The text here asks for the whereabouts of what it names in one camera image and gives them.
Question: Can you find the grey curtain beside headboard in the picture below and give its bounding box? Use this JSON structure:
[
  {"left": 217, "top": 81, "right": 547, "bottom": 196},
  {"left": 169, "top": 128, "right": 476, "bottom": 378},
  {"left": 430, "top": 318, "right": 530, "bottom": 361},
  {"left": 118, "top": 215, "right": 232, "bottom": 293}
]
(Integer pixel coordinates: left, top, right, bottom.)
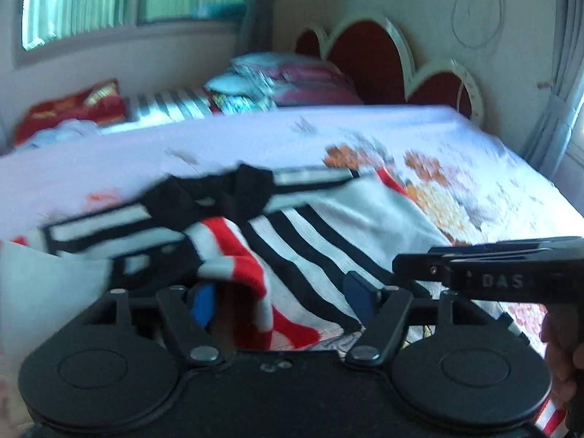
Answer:
[{"left": 241, "top": 0, "right": 284, "bottom": 54}]

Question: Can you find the red gold cushion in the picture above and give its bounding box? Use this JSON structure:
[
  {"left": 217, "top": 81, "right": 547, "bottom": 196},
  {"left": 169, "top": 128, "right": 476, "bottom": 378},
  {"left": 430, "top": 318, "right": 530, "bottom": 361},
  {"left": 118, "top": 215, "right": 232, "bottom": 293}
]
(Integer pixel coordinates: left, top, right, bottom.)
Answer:
[{"left": 13, "top": 78, "right": 129, "bottom": 147}]

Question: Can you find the person's right hand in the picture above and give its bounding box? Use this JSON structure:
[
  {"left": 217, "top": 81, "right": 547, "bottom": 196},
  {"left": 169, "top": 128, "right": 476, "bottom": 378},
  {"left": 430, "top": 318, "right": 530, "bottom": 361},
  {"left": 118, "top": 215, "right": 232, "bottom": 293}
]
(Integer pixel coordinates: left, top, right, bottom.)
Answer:
[{"left": 540, "top": 310, "right": 579, "bottom": 416}]

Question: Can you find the maroon pink pillow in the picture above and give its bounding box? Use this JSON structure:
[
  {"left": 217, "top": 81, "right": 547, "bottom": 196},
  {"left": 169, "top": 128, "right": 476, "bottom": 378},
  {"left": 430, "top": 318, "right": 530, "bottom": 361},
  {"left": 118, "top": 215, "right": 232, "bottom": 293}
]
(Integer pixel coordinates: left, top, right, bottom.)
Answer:
[{"left": 229, "top": 51, "right": 366, "bottom": 109}]

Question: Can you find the crumpled white cloth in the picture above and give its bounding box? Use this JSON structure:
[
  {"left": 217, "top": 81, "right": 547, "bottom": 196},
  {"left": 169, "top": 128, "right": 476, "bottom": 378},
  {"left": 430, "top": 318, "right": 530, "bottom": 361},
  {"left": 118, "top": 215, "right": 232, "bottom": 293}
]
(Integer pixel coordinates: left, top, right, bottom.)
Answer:
[{"left": 30, "top": 118, "right": 107, "bottom": 147}]

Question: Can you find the black white red striped sweater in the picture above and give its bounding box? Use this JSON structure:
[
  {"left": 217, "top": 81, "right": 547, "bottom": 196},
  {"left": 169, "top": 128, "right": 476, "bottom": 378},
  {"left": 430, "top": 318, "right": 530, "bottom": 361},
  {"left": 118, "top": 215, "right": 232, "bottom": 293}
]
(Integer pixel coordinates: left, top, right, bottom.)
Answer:
[{"left": 0, "top": 163, "right": 569, "bottom": 438}]

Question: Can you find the red heart-shaped headboard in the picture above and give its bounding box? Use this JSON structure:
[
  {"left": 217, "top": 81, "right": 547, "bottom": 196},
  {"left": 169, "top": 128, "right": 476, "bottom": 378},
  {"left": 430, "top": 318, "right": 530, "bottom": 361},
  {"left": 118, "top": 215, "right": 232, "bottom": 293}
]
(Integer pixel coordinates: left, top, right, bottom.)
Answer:
[{"left": 293, "top": 15, "right": 485, "bottom": 125}]

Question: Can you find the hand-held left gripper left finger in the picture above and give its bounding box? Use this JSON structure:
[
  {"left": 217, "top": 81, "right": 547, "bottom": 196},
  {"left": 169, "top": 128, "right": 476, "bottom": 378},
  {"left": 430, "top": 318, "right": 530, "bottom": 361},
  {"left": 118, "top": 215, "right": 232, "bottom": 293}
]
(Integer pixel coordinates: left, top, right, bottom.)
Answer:
[{"left": 82, "top": 282, "right": 225, "bottom": 368}]

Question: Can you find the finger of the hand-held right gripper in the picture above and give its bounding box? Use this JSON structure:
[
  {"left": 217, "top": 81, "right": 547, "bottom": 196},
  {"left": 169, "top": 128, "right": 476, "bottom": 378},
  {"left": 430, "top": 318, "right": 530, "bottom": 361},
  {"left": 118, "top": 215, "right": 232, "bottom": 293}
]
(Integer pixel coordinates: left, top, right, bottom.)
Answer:
[
  {"left": 428, "top": 235, "right": 584, "bottom": 262},
  {"left": 392, "top": 252, "right": 452, "bottom": 292}
]

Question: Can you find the white wall cable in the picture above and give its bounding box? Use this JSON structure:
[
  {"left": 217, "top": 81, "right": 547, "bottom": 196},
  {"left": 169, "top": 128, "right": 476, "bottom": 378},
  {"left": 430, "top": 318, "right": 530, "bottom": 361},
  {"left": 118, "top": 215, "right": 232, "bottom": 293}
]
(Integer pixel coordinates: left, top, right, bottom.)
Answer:
[{"left": 451, "top": 0, "right": 508, "bottom": 49}]

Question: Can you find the striped folded blanket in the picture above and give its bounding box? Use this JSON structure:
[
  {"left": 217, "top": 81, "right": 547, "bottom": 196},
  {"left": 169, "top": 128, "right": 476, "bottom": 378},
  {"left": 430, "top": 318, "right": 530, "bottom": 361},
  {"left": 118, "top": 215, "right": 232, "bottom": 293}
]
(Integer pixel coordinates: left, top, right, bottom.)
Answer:
[{"left": 124, "top": 88, "right": 216, "bottom": 125}]

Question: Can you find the floral white bedsheet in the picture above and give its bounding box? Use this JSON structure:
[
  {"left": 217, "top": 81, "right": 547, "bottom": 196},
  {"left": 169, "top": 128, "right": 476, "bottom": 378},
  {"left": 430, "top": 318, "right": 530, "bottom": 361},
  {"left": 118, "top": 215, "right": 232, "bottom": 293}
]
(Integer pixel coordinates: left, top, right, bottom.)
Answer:
[{"left": 0, "top": 104, "right": 584, "bottom": 438}]

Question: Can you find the pale grey curtain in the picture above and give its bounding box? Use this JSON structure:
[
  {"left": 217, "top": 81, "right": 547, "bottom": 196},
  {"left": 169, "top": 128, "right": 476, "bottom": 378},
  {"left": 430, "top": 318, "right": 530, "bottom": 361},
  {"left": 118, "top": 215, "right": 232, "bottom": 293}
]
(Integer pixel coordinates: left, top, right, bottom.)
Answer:
[{"left": 519, "top": 0, "right": 584, "bottom": 181}]

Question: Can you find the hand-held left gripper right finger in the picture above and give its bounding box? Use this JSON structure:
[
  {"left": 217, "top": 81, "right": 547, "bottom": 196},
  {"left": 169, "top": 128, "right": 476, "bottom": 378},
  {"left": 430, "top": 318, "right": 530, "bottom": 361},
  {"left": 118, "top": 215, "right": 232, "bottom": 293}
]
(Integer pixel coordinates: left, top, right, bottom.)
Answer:
[{"left": 344, "top": 271, "right": 493, "bottom": 368}]

